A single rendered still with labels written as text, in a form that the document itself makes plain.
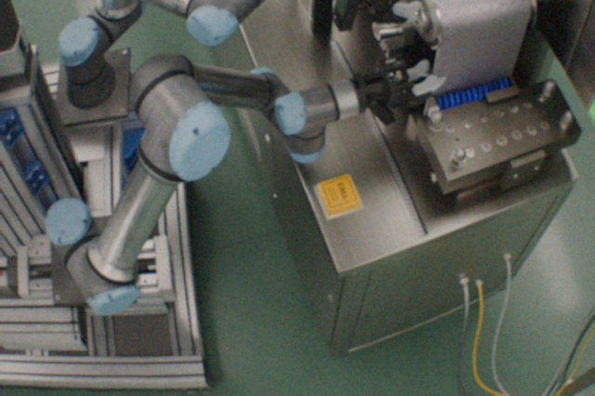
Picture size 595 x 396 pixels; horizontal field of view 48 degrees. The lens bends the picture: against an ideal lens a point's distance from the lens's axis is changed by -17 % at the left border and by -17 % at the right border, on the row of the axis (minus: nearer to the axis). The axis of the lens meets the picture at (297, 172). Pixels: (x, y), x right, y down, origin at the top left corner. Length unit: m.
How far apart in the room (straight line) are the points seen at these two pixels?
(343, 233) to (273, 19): 0.60
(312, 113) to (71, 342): 0.80
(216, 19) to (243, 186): 1.52
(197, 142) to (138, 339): 1.19
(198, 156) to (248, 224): 1.40
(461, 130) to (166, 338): 1.13
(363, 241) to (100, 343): 1.00
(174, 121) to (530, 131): 0.82
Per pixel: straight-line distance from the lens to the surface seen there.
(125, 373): 2.29
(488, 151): 1.64
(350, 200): 1.66
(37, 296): 1.85
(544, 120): 1.73
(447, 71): 1.63
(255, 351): 2.50
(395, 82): 1.54
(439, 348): 2.54
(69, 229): 1.55
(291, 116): 1.50
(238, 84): 1.53
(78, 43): 1.83
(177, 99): 1.27
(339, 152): 1.74
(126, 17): 1.86
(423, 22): 1.50
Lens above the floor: 2.41
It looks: 62 degrees down
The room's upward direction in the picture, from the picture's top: 1 degrees clockwise
